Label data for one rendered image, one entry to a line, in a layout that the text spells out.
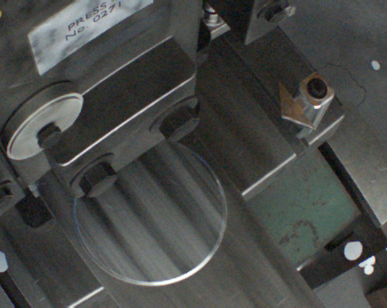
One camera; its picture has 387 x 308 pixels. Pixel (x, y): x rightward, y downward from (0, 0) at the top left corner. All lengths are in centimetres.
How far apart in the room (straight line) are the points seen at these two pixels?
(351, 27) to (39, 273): 109
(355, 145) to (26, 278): 39
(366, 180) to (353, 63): 79
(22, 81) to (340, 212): 48
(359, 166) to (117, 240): 30
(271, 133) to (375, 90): 86
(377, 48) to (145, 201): 107
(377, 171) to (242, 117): 18
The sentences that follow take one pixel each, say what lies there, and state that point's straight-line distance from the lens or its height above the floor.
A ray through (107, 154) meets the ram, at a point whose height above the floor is 95.
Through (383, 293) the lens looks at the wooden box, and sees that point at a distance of 131.
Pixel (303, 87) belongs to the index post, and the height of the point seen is 79.
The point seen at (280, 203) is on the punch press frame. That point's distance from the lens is 75.
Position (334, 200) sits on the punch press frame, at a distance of 76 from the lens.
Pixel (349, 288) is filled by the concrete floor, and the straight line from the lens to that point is 143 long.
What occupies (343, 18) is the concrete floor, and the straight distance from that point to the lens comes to 160.
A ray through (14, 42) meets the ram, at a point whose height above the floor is 109.
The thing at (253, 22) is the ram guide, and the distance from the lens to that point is 39.
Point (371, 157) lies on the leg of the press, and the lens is 79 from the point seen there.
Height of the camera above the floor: 137
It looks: 73 degrees down
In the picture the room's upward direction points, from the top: 9 degrees clockwise
